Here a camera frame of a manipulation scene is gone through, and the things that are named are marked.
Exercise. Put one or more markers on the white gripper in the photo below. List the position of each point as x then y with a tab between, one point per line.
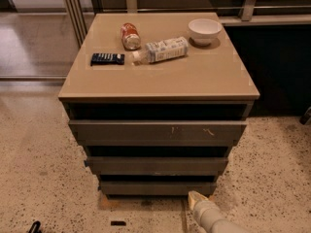
203	208

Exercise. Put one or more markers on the grey bottom drawer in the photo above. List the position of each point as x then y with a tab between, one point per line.
155	188

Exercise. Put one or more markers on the grey drawer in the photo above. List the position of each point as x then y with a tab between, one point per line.
152	133
155	188
156	166

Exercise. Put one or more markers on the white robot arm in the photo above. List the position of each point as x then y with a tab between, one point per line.
225	226

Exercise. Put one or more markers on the grey middle drawer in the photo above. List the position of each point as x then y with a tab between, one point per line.
156	166

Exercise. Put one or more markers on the grey three-drawer cabinet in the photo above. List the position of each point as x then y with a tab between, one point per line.
209	83

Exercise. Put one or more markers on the grey top drawer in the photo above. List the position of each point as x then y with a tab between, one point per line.
152	133

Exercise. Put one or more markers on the dark object right edge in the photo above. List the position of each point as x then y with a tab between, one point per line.
306	117

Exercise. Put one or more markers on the clear plastic bottle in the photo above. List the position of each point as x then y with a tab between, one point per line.
163	50

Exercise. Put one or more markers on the black object bottom left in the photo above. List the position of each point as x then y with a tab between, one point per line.
35	227

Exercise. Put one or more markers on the white ceramic bowl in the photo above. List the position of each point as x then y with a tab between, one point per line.
204	31

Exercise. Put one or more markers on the dark blue snack packet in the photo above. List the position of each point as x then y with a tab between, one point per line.
107	59

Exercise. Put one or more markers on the red soda can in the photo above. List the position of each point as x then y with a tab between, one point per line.
130	37

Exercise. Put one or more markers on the metal railing frame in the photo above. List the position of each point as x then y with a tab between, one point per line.
230	12

